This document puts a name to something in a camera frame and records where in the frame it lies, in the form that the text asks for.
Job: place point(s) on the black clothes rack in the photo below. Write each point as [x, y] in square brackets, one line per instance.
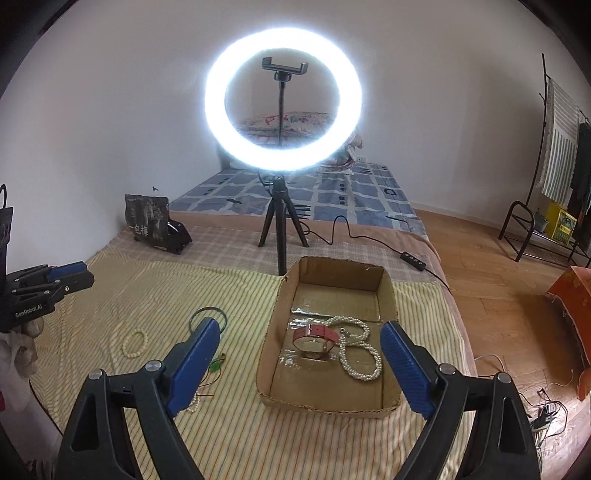
[517, 217]

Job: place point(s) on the thin dark bangle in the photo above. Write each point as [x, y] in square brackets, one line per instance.
[203, 310]

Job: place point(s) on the black tripod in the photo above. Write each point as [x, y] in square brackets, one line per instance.
[278, 194]

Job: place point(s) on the blue patterned bedsheet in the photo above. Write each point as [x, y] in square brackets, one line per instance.
[341, 194]

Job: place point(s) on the striped towel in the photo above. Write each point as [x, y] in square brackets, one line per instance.
[556, 147]

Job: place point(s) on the person's left hand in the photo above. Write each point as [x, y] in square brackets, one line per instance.
[33, 328]

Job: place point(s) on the yellow green box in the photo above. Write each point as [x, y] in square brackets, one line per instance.
[561, 224]

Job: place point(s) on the black snack bag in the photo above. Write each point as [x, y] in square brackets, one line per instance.
[145, 217]

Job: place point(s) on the yellow striped blanket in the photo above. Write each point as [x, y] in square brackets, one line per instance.
[138, 295]

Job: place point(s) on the orange cloth covered box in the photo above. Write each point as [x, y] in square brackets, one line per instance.
[572, 300]

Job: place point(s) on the cardboard box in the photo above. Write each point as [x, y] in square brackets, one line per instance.
[281, 300]

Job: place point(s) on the black phone holder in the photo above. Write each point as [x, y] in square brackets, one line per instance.
[284, 64]

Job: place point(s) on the dark hanging clothes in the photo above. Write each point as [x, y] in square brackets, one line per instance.
[582, 175]

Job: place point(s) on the floral pillow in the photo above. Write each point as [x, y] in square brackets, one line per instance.
[258, 127]

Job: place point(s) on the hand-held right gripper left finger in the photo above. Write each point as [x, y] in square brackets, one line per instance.
[198, 364]

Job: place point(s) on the glossy black object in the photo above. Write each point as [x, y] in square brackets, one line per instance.
[178, 235]

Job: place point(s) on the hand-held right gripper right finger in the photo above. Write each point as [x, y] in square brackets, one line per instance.
[406, 364]

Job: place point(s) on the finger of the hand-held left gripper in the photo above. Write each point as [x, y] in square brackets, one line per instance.
[64, 271]
[76, 286]

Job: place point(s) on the tan checked blanket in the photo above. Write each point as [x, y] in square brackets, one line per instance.
[221, 249]

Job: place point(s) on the small grey pot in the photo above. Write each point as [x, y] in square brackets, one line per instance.
[541, 219]

